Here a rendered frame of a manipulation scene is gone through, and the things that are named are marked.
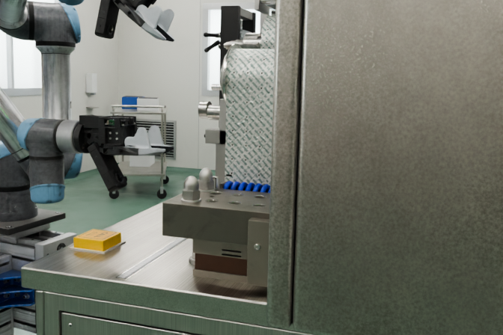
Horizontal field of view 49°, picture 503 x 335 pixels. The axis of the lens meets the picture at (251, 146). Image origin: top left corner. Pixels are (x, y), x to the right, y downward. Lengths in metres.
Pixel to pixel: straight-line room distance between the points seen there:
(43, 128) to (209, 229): 0.51
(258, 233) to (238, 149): 0.27
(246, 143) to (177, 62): 6.21
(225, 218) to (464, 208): 0.74
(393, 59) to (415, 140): 0.03
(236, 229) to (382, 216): 0.72
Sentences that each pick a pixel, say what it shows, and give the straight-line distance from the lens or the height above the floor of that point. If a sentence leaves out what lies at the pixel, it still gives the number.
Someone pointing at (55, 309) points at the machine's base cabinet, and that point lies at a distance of 1.09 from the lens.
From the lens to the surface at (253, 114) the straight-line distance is 1.11.
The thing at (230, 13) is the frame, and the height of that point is 1.42.
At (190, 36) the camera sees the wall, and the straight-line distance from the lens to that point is 7.24.
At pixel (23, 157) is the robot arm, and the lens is 1.45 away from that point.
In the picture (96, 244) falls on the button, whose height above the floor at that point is 0.91.
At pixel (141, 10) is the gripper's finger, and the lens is 1.24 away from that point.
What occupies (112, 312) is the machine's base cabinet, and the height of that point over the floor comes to 0.84.
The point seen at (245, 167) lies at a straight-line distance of 1.13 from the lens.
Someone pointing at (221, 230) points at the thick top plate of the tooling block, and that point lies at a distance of 0.95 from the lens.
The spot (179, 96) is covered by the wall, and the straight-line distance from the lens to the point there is 7.29.
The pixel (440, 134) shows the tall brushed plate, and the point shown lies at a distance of 0.22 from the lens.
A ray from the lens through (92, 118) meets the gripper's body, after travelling 1.25.
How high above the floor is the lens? 1.25
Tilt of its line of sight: 7 degrees down
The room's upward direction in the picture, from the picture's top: 1 degrees clockwise
